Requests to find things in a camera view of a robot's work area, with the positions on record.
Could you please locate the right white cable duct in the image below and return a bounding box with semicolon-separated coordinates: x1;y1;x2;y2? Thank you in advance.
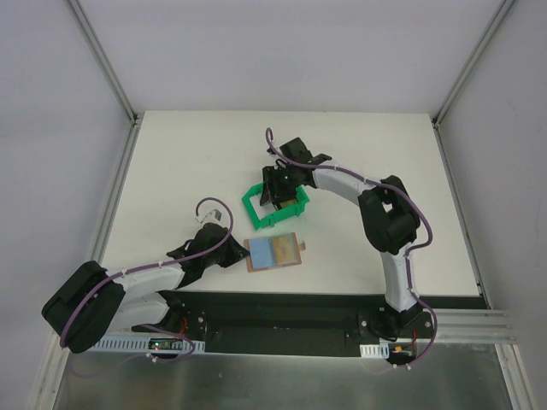
359;342;390;360

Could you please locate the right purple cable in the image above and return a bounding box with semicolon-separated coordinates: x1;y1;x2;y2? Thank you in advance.
264;126;438;343

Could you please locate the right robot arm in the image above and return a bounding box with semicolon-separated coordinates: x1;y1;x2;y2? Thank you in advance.
260;129;421;337

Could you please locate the aluminium front rail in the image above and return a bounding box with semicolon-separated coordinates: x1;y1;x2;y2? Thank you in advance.
53;309;516;347

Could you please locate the left aluminium frame post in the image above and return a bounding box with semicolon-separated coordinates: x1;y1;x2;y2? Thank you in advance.
66;0;144;125

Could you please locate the left white cable duct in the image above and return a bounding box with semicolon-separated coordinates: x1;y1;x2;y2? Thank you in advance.
89;335;205;354

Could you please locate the tan leather card holder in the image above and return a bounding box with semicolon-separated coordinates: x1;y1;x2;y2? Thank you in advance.
244;232;306;272

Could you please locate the right aluminium frame post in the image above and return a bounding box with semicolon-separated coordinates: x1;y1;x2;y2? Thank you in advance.
431;0;516;127

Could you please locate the gold credit card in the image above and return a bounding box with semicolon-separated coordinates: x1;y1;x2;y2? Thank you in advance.
271;233;299;265

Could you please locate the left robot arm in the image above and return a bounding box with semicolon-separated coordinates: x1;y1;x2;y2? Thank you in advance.
41;223;249;354

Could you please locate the green plastic bin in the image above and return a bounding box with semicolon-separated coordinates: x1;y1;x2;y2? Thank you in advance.
242;183;309;230

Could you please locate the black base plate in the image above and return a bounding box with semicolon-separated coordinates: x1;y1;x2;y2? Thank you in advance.
131;285;445;355

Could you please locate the aluminium frame post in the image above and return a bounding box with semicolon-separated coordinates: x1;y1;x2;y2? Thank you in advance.
431;0;516;127
66;0;144;125

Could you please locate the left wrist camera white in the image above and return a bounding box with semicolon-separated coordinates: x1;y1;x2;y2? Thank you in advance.
196;208;222;225

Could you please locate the white cable duct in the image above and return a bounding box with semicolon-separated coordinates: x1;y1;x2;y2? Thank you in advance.
89;335;205;354
359;342;390;360

